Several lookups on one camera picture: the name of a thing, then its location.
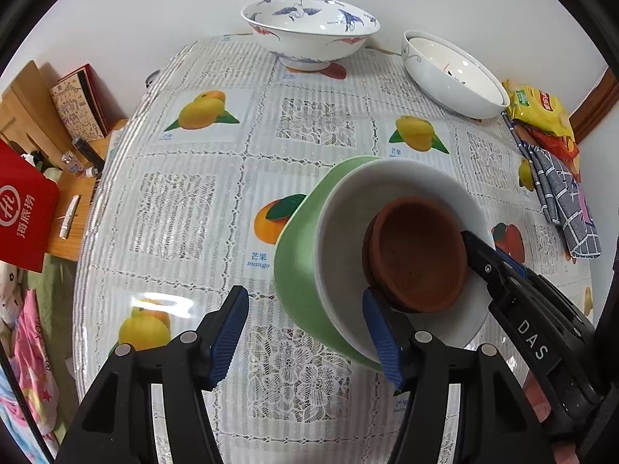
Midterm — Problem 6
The brown clay bowl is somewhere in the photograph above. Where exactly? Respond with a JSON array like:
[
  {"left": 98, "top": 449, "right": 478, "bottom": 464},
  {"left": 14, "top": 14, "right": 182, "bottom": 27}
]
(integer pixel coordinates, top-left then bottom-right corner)
[{"left": 362, "top": 196, "right": 467, "bottom": 313}]

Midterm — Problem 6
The white rose pattern bowl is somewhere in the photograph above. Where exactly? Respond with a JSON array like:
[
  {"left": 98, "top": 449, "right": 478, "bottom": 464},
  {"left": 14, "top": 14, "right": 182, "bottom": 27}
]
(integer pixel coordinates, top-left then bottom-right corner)
[{"left": 314, "top": 158, "right": 494, "bottom": 362}]

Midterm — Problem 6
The green square plate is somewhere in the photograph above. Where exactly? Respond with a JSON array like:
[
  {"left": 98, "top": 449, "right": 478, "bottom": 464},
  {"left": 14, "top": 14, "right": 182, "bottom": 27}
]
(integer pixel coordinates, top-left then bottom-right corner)
[{"left": 273, "top": 156, "right": 382, "bottom": 372}]

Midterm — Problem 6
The person's right hand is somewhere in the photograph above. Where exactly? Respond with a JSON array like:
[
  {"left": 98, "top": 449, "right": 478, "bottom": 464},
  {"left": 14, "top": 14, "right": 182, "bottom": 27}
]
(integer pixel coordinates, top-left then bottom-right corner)
[{"left": 523, "top": 371, "right": 579, "bottom": 464}]

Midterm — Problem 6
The grey checked cloth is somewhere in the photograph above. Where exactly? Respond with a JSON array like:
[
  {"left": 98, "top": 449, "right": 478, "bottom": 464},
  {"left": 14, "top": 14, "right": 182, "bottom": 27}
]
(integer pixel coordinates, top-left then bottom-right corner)
[{"left": 501, "top": 112, "right": 601, "bottom": 259}]

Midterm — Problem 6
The pink star fabric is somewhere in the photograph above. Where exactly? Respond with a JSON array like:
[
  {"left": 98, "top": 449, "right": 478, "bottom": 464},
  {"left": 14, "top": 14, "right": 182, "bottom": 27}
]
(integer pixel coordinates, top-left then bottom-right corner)
[{"left": 12, "top": 290, "right": 59, "bottom": 438}]

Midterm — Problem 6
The red chips bag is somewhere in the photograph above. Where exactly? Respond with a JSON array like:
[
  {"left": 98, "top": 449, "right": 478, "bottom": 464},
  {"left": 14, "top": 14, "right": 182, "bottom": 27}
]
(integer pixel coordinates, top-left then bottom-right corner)
[{"left": 514, "top": 121, "right": 581, "bottom": 182}]

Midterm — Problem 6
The yellow chips bag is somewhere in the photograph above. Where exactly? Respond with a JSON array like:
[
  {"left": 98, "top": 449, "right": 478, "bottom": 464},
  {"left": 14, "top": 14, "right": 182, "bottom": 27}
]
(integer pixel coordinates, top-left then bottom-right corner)
[{"left": 501, "top": 80, "right": 575, "bottom": 142}]

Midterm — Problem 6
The inner white bowl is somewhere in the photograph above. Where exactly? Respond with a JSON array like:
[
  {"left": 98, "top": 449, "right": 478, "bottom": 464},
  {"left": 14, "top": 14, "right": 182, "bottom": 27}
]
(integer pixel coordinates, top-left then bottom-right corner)
[{"left": 409, "top": 36, "right": 505, "bottom": 107}]

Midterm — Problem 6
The large white bowl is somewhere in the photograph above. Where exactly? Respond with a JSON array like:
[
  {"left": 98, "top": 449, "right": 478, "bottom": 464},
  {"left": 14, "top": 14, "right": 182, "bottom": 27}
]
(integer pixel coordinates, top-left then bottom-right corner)
[{"left": 400, "top": 29, "right": 511, "bottom": 119}]

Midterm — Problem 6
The white tube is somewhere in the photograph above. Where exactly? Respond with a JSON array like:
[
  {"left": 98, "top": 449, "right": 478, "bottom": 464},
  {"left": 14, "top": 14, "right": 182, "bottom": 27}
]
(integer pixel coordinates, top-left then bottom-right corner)
[{"left": 59, "top": 195, "right": 81, "bottom": 240}]

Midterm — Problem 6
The wooden side table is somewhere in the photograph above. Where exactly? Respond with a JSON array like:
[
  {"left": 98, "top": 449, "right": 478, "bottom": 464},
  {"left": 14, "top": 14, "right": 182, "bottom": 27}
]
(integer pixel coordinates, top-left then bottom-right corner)
[{"left": 45, "top": 117, "right": 129, "bottom": 263}]

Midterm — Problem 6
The fruit pattern tablecloth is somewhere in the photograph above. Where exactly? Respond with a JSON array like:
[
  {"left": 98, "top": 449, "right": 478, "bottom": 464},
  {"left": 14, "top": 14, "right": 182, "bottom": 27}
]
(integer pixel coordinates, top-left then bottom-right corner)
[{"left": 74, "top": 37, "right": 592, "bottom": 463}]

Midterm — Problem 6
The red paper bag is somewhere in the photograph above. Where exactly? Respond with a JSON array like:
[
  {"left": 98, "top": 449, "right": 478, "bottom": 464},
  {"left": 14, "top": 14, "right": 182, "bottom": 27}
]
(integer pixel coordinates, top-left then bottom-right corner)
[{"left": 0, "top": 142, "right": 59, "bottom": 272}]

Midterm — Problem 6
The small clear bottle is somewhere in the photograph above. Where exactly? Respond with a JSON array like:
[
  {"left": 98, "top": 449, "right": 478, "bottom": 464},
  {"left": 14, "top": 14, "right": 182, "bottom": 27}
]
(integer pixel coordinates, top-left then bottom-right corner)
[{"left": 61, "top": 151, "right": 85, "bottom": 177}]

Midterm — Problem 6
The dark bottle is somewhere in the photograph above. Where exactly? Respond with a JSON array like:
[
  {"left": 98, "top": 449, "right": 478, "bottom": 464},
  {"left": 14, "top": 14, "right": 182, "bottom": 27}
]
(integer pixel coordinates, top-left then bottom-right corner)
[{"left": 71, "top": 136, "right": 105, "bottom": 174}]

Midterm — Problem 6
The blue crane pattern bowl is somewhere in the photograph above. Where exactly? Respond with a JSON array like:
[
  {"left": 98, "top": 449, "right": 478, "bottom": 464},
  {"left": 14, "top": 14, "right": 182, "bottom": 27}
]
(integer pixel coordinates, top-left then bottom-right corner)
[{"left": 241, "top": 0, "right": 381, "bottom": 71}]

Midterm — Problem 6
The patterned book box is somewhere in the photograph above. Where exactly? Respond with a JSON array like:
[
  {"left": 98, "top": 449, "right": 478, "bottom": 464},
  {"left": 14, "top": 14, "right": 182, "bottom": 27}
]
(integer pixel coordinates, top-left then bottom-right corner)
[{"left": 49, "top": 64, "right": 109, "bottom": 143}]

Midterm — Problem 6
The wooden board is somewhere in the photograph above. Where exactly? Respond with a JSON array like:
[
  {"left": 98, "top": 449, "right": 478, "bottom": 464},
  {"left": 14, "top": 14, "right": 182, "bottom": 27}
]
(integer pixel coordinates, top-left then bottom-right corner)
[{"left": 1, "top": 61, "right": 72, "bottom": 169}]

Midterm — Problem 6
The brown door frame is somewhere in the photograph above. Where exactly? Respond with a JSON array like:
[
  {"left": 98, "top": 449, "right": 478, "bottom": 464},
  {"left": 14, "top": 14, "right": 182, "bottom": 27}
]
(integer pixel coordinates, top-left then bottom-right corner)
[{"left": 570, "top": 68, "right": 619, "bottom": 143}]

